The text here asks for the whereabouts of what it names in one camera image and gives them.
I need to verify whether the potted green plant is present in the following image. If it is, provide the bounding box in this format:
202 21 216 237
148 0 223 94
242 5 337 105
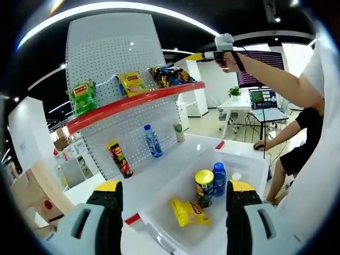
227 86 242 98

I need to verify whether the white plastic shopping basket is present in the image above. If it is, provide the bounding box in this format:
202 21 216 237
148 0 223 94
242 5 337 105
137 147 269 255

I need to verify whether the white red snack drink counter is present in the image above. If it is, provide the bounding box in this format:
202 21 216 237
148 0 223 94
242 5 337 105
59 12 266 255

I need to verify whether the large dark monitor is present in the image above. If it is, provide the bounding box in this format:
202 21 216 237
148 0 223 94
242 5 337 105
237 50 285 88

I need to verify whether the white cabinet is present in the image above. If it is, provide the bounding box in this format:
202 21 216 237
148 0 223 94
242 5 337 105
176 57 209 119

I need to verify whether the red chip can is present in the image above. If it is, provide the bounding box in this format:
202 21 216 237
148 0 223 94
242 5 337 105
106 140 134 179

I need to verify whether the blue water bottle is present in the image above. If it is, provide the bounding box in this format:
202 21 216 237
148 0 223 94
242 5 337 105
143 124 164 158
212 161 227 198

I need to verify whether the white office chair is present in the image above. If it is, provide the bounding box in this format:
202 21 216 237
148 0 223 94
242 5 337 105
217 110 240 135

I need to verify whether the white office desk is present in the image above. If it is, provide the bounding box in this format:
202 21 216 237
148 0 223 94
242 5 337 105
217 97 256 133

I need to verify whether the dark blue chip bag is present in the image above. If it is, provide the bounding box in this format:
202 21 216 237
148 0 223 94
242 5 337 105
159 66 197 86

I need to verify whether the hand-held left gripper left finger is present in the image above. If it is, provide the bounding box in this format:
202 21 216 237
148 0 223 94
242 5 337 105
44 180 124 255

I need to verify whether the person's right hand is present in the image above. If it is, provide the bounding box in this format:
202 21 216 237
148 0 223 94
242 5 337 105
222 52 240 74

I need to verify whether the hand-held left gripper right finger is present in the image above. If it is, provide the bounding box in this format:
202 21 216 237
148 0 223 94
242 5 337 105
225 180 303 255

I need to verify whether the laptop computer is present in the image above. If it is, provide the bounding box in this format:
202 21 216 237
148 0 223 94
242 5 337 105
248 89 289 122

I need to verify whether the yellow lid chip can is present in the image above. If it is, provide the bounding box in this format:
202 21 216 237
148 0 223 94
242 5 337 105
194 169 215 208

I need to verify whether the yellow chip bag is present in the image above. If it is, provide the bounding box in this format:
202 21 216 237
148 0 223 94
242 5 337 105
171 197 212 228
116 70 149 98

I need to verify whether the black wrist strap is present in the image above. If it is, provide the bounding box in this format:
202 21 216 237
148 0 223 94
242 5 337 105
230 50 247 72

